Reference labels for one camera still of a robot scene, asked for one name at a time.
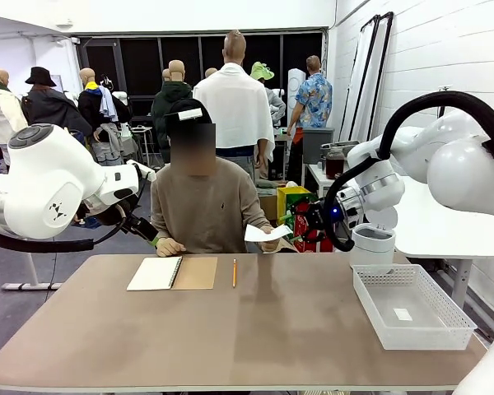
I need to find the black tripod stand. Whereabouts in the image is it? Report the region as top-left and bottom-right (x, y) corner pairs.
(438, 85), (454, 120)

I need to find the grey storage bin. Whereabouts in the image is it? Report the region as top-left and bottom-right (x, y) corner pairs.
(302, 127), (335, 165)

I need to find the white panel black frame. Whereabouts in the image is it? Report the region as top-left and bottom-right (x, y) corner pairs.
(368, 11), (395, 137)
(339, 14), (382, 143)

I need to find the yellow green box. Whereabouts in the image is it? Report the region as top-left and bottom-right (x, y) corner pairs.
(276, 185), (314, 227)

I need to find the white round trash bin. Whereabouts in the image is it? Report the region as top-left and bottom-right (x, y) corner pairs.
(348, 203), (399, 271)

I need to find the small white folding table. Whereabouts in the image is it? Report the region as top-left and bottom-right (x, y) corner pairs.
(129, 125), (156, 168)

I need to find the mannequin in dark hoodie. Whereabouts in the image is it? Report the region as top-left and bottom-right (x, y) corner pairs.
(151, 59), (194, 164)

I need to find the mannequin with yellow collar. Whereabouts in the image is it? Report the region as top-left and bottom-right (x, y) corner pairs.
(77, 67), (133, 165)

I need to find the glass jar dark liquid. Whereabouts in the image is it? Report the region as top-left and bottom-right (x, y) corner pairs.
(324, 146), (347, 180)

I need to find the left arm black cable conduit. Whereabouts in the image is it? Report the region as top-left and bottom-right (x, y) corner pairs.
(0, 164), (147, 253)

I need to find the low white table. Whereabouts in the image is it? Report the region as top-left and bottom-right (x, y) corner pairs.
(306, 163), (347, 198)

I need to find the grey metal pot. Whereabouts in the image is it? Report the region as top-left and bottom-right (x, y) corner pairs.
(320, 139), (361, 158)

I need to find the black cap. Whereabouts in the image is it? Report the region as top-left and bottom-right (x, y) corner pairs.
(163, 97), (214, 127)

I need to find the person left forearm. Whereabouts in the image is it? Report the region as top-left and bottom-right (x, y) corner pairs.
(246, 193), (275, 231)

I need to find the person head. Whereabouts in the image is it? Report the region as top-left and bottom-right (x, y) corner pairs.
(164, 98), (217, 178)

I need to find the mannequin with black hat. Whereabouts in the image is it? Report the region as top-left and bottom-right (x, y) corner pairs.
(21, 66), (92, 137)

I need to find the mannequin with green hat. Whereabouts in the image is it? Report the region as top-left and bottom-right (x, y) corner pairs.
(249, 61), (287, 124)

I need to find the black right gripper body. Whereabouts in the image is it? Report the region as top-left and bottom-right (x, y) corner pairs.
(310, 200), (341, 231)

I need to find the tall mannequin white towel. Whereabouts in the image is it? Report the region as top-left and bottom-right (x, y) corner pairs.
(192, 29), (277, 182)

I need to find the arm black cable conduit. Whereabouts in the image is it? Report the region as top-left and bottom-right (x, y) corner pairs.
(324, 91), (494, 253)
(0, 164), (147, 253)

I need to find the white paper sheet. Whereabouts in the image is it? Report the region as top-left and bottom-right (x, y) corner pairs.
(244, 224), (293, 243)

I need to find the red cardboard box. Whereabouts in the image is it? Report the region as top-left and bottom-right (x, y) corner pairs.
(291, 200), (334, 253)

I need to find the white stand with foot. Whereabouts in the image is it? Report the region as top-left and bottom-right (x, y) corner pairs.
(1, 238), (63, 292)

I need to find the brown cardboard box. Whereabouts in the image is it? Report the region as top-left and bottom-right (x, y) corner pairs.
(257, 193), (279, 225)

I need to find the white tower appliance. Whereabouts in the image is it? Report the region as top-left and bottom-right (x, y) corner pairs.
(287, 67), (305, 114)

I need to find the spiral notebook brown cover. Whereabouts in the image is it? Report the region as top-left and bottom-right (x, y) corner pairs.
(126, 255), (218, 292)

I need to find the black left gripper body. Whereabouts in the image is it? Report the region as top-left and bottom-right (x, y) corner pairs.
(125, 216), (160, 242)

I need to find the person left hand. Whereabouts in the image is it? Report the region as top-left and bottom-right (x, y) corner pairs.
(259, 224), (282, 253)

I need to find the white perforated plastic basket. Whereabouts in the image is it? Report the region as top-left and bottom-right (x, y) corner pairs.
(352, 263), (478, 351)

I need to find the white side table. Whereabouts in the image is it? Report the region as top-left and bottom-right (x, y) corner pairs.
(394, 176), (494, 309)

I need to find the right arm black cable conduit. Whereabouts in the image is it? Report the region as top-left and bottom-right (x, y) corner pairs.
(324, 91), (494, 253)

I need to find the person right forearm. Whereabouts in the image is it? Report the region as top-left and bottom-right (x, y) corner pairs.
(151, 201), (174, 244)

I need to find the person torso in sweater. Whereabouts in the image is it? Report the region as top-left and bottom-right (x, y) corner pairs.
(150, 158), (273, 254)

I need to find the mannequin in cream jacket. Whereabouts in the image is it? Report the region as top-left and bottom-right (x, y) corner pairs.
(0, 68), (28, 165)

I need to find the black framed window wall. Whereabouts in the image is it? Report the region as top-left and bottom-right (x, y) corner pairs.
(76, 28), (329, 124)

